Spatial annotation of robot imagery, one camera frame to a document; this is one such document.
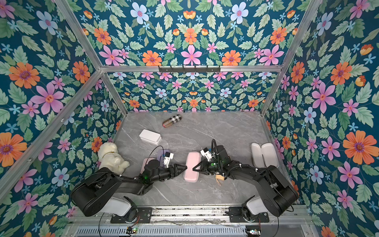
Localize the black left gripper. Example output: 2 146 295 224
149 164 186 184

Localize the pink-edged grey case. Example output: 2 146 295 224
184 152 201 183

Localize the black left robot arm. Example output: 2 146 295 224
71 159 187 217

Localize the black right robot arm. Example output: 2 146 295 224
192 145 299 217

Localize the beige black striped umbrella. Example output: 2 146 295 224
215 174 225 186

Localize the closed white umbrella case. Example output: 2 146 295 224
139 129 162 146

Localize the cream plush teddy bear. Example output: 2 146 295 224
98 142 130 175

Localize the open white case right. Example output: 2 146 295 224
251 143 279 168

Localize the white ventilation grille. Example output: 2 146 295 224
75 225 247 237

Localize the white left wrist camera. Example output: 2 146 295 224
163 152 174 168

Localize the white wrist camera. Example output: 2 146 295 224
200 148 212 162
163 152 174 168

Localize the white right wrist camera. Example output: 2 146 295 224
200 148 212 162

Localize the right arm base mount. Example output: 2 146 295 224
226 196 269 223

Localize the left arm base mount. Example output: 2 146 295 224
100 197 153 224

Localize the metal hook rail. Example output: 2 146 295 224
158 66 221 73

